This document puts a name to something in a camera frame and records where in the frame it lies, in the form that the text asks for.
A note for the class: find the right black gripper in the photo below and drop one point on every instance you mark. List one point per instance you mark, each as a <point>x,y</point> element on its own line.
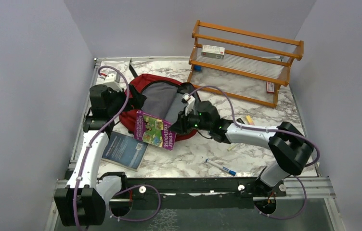
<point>180,126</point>

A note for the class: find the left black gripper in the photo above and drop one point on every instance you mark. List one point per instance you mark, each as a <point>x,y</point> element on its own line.
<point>136,100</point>

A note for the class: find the red student backpack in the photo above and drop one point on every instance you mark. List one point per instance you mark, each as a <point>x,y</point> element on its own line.
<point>163,95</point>

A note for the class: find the purple treehouse storybook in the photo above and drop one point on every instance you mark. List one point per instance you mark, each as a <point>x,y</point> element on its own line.
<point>154,131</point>

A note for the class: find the dark blue book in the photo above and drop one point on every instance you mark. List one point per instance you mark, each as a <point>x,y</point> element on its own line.
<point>124,151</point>

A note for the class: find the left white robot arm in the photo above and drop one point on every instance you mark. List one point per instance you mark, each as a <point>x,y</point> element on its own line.
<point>87,165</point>

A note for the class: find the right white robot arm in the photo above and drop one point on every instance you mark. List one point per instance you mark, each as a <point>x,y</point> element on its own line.
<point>289,147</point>

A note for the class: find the pink black highlighter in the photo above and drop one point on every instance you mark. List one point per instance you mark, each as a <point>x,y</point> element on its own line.
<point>240,121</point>

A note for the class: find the yellow highlighter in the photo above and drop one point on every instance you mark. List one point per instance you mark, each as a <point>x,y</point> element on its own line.
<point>250,120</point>

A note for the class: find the small blue block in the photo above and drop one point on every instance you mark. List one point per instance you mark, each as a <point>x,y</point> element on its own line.
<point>197,68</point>

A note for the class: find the white blue marker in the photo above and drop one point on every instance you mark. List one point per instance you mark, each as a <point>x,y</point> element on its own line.
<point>222,168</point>

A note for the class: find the white box on shelf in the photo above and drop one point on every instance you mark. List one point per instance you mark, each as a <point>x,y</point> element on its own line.
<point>211,51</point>

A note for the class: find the orange wooden shelf rack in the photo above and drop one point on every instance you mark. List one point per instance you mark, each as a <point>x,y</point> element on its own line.
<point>251,59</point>

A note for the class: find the small red white box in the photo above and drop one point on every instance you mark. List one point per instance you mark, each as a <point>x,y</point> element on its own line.
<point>270,87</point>

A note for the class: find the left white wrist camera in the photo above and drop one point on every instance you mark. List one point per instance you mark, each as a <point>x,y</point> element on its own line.
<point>111,80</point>

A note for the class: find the black metal base rail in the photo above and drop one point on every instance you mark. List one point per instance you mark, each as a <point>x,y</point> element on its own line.
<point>199,193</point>

